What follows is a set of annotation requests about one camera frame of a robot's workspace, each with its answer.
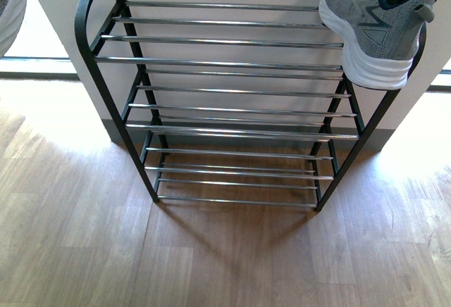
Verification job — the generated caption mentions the grey sneaker navy collar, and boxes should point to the grey sneaker navy collar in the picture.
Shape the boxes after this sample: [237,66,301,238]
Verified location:
[1,0,27,58]

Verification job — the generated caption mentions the dark window frame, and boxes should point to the dark window frame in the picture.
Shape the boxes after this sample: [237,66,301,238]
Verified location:
[1,56,80,82]

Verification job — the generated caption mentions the black metal shoe rack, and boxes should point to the black metal shoe rack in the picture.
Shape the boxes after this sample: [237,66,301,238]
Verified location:
[73,0,428,213]

